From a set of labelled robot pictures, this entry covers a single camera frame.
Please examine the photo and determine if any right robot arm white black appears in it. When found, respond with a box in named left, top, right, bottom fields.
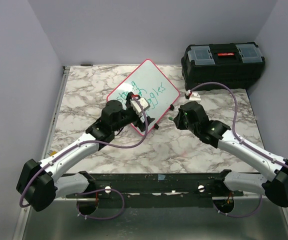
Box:
left=173, top=101, right=288, bottom=208

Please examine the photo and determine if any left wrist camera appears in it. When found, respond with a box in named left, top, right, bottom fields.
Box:
left=130, top=97, right=150, bottom=117

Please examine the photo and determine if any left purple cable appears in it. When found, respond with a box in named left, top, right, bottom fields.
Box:
left=19, top=93, right=150, bottom=221

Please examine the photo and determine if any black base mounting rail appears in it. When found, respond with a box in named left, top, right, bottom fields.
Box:
left=56, top=170, right=243, bottom=209

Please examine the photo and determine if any small yellow connector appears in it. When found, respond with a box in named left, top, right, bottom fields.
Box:
left=47, top=150, right=57, bottom=157

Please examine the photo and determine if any black toolbox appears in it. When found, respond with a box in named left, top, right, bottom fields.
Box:
left=181, top=42, right=266, bottom=90

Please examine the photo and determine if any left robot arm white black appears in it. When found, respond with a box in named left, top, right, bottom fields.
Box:
left=16, top=92, right=154, bottom=212

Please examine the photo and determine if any whiteboard with pink frame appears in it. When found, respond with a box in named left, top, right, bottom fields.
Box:
left=106, top=59, right=180, bottom=132

